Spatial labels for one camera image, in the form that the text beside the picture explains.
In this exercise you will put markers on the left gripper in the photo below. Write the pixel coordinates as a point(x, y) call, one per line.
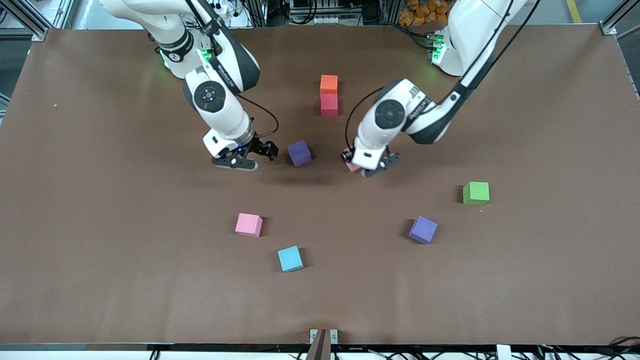
point(347, 156)

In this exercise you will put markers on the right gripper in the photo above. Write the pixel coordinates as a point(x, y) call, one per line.
point(259, 145)

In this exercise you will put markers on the pink foam cube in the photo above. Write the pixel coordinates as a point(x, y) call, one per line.
point(248, 224)
point(353, 166)

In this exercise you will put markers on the purple foam cube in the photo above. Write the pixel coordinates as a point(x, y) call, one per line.
point(423, 230)
point(299, 153)

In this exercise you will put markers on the red foam cube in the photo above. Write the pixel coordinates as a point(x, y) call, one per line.
point(329, 105)

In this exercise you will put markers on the orange foam cube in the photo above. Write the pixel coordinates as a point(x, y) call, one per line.
point(329, 84)

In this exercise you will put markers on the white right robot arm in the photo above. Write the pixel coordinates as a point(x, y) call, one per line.
point(210, 95)

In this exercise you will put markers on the light blue foam cube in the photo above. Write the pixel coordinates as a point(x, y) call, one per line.
point(290, 258)

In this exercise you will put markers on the green foam cube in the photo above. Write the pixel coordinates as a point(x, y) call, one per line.
point(476, 193)

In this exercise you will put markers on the white power strip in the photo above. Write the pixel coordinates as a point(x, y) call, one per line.
point(235, 17)

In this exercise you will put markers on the dark equipment rack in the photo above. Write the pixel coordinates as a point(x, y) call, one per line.
point(310, 10)

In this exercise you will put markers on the orange objects pile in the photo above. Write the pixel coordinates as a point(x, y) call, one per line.
point(422, 11)

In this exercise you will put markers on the grey metal mount bracket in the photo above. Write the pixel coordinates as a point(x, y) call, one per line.
point(334, 336)

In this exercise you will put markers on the brown camera mount post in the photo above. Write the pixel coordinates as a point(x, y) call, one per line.
point(320, 347)

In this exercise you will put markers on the white bracket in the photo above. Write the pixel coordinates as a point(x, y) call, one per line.
point(500, 352)

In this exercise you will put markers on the aluminium frame profile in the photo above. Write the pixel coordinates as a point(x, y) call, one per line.
point(607, 28)
point(39, 34)

